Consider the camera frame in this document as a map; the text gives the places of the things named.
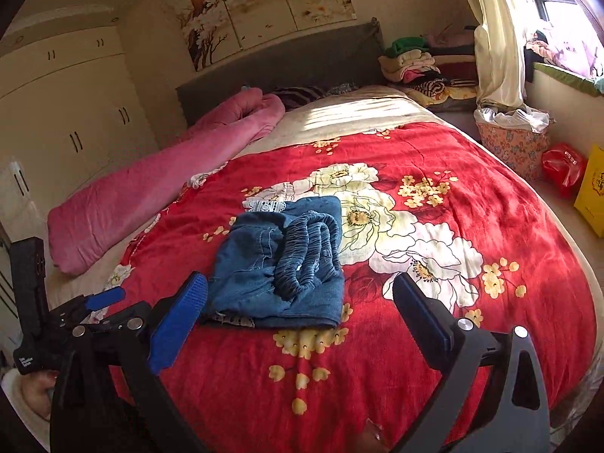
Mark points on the person's left forearm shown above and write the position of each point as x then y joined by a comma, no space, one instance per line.
14,401

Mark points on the blue denim pants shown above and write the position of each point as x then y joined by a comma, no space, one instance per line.
245,264

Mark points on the blossom wall painting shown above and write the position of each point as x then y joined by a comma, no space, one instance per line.
264,4

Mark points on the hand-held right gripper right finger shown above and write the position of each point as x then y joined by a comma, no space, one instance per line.
422,316

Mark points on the pile of folded clothes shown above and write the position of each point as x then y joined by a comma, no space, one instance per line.
420,66

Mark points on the red floral blanket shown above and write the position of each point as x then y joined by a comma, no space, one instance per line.
401,245

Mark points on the cream wardrobe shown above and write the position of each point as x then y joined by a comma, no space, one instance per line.
71,118

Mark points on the cream curtain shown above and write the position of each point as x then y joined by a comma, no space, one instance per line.
495,47

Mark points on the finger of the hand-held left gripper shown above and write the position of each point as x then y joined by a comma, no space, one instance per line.
100,316
107,297

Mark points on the pink quilt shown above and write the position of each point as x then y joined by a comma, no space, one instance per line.
141,184

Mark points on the floral laundry basket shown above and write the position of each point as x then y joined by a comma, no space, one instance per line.
514,151

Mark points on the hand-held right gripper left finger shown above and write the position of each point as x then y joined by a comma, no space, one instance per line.
179,321

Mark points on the person's left hand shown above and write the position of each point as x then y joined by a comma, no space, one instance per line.
38,389

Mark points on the yellow bag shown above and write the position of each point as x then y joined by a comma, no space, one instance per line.
592,188

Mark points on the red bag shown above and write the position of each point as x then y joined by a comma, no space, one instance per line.
564,170

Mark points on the grey patterned cloth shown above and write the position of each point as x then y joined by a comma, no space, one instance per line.
342,88

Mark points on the white cloth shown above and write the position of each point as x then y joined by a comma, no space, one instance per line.
512,118

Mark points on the striped pillow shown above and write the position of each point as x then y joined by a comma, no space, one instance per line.
297,93

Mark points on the grey bed headboard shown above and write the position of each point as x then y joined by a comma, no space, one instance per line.
283,61

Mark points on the green window seat cushion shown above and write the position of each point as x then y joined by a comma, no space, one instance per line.
566,78

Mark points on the heap of colourful cloths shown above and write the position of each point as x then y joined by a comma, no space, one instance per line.
561,49

